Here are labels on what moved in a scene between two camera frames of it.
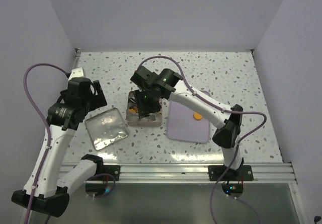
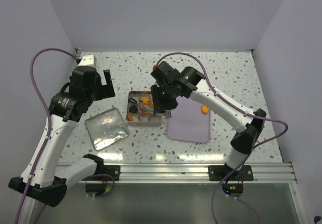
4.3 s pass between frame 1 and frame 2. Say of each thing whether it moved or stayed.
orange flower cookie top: moved
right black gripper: moved
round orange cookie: moved
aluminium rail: stayed
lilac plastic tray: stayed
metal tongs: moved
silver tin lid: stayed
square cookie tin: stayed
